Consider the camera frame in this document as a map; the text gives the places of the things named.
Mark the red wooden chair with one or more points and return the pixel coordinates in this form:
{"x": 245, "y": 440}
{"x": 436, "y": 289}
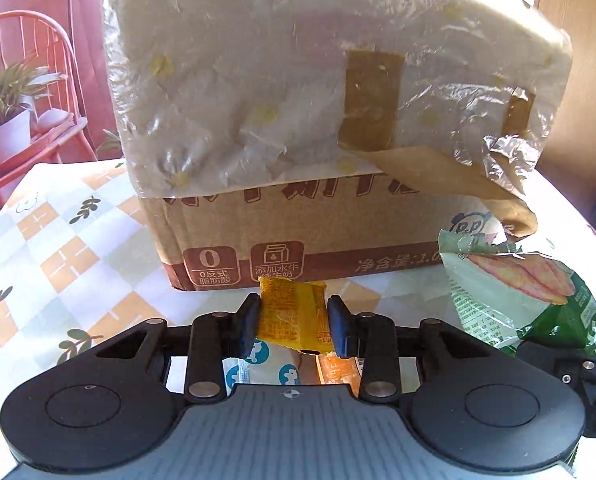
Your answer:
{"x": 53, "y": 70}

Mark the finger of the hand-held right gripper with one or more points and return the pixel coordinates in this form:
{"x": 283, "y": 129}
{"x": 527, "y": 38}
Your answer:
{"x": 595, "y": 400}

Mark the white blue-printed snack packet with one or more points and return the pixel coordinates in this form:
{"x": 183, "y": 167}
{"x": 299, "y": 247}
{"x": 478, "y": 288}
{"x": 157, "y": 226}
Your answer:
{"x": 263, "y": 365}

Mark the pale green snack bag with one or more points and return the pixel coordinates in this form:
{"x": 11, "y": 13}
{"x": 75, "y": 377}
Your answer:
{"x": 502, "y": 300}

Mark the clear dotted plastic bag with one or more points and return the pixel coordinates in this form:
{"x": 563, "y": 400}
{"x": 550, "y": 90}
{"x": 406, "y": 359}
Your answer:
{"x": 258, "y": 70}

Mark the orange snack packet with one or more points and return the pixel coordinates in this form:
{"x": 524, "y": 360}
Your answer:
{"x": 335, "y": 370}

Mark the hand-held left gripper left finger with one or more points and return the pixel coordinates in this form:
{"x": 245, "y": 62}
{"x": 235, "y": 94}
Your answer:
{"x": 248, "y": 325}

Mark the brown cardboard box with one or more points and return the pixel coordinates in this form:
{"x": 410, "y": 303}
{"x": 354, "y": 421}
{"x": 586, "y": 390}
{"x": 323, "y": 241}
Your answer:
{"x": 328, "y": 230}

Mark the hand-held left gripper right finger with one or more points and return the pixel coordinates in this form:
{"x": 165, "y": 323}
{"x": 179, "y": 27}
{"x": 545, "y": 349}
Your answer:
{"x": 339, "y": 325}

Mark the yellow snack packet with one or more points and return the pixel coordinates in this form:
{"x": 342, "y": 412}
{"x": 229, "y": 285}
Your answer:
{"x": 288, "y": 315}

